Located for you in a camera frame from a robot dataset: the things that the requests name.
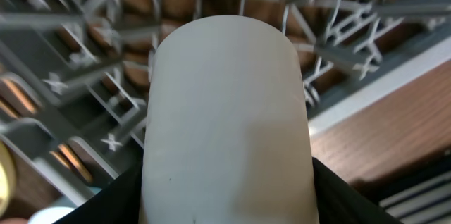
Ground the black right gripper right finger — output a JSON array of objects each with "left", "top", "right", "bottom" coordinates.
[{"left": 312, "top": 158, "right": 400, "bottom": 224}]

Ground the white paper cup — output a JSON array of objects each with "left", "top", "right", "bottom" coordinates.
[{"left": 140, "top": 15, "right": 319, "bottom": 224}]

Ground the grey dishwasher rack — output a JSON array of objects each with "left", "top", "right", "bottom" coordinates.
[{"left": 1, "top": 0, "right": 450, "bottom": 205}]

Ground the blue bowl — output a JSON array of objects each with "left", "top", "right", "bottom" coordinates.
[{"left": 27, "top": 187, "right": 101, "bottom": 224}]

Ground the yellow plate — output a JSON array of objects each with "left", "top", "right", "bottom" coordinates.
[{"left": 1, "top": 142, "right": 16, "bottom": 216}]

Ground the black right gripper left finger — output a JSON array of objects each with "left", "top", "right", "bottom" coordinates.
[{"left": 56, "top": 164, "right": 142, "bottom": 224}]

